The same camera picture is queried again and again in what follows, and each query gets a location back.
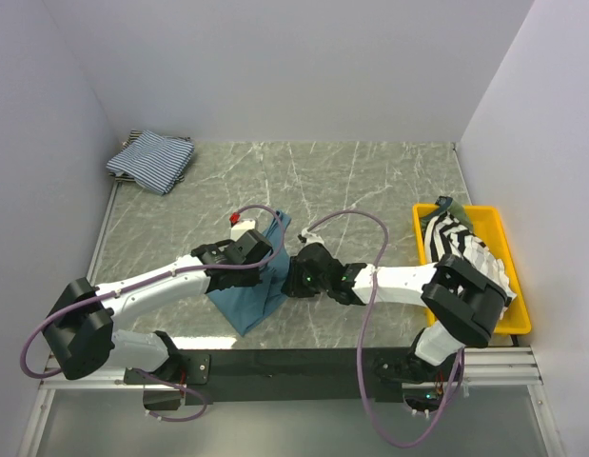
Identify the black white striped tank top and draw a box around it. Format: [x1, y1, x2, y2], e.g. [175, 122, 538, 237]
[421, 212, 517, 308]

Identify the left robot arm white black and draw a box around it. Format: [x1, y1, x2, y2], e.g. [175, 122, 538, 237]
[42, 229, 273, 383]

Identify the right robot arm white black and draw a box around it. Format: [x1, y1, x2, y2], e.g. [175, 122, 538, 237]
[282, 243, 508, 384]

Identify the folded blue striped tank top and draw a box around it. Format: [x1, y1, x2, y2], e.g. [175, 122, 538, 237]
[107, 130, 196, 196]

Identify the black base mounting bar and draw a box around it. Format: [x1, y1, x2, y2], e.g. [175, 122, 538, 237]
[123, 347, 461, 411]

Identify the dark green garment in bin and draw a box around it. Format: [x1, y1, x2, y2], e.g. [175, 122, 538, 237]
[436, 195, 474, 231]

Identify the folded black striped garment underneath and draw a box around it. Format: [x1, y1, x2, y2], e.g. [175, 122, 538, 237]
[110, 129, 193, 182]

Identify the yellow plastic bin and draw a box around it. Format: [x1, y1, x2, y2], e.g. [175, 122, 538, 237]
[412, 204, 533, 336]

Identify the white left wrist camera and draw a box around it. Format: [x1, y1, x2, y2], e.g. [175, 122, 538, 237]
[229, 212, 257, 241]

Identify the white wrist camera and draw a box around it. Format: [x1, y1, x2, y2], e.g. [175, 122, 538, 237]
[229, 212, 257, 241]
[298, 228, 324, 246]

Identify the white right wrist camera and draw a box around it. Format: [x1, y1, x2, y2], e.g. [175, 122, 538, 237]
[298, 228, 324, 246]

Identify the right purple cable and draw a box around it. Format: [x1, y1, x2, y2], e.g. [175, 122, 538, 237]
[301, 209, 466, 448]

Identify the purple cable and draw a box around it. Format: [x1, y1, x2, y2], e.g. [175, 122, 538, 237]
[20, 204, 285, 424]
[301, 209, 466, 448]

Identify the aluminium frame rail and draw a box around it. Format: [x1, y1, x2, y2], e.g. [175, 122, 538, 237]
[17, 180, 181, 457]

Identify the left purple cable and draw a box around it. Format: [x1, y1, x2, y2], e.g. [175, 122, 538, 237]
[20, 204, 285, 424]

